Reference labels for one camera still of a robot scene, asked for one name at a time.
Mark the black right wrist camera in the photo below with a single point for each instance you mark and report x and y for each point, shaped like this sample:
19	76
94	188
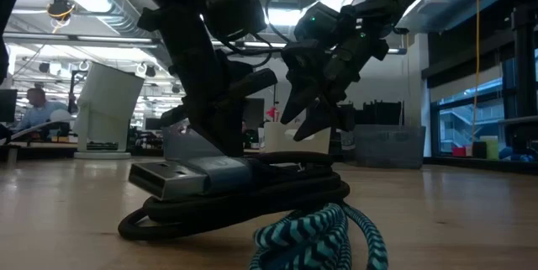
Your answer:
317	22

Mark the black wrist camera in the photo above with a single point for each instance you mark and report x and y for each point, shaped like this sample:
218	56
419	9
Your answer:
317	22
235	5

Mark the green cup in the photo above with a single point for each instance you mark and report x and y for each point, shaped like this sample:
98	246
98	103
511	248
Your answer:
489	148

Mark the black vertical post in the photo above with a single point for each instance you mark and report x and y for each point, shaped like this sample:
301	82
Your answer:
525	72

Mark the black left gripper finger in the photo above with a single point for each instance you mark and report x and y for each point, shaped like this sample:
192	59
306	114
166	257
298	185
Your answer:
204	127
231	131

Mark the red box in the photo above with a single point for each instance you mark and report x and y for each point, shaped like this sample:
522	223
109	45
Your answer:
459	151

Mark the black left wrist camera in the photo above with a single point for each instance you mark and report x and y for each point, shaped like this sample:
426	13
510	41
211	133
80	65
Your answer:
235	5

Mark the white plastic bin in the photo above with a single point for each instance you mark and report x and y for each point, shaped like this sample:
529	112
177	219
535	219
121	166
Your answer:
277	139

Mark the black computer monitor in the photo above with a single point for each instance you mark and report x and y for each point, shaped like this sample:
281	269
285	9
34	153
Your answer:
7	106

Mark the person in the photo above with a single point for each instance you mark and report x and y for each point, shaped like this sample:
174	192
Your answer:
40	114

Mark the smoky translucent plastic bin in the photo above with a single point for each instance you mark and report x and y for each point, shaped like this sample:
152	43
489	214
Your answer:
180	146
391	148

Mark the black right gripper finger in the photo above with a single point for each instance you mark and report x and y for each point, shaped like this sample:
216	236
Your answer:
328	118
300	97

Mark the black stacked crates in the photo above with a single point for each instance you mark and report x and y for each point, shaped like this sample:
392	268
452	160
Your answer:
378	113

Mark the teal pen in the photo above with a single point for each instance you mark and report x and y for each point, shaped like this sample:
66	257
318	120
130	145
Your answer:
302	232

